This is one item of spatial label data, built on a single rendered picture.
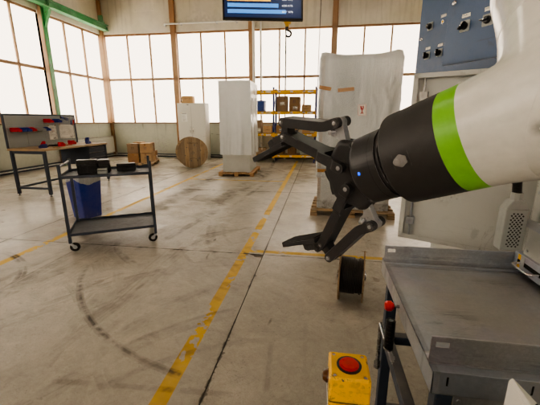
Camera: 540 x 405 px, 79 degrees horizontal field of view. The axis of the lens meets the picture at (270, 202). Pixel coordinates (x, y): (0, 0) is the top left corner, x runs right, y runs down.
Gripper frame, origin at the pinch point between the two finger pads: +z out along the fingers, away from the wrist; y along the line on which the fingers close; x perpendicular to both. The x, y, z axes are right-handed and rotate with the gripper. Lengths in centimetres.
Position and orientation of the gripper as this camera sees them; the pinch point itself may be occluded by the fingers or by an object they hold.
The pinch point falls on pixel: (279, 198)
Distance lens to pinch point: 49.3
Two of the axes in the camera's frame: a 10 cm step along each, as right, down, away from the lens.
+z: -5.9, 1.9, 7.8
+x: -7.4, 2.7, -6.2
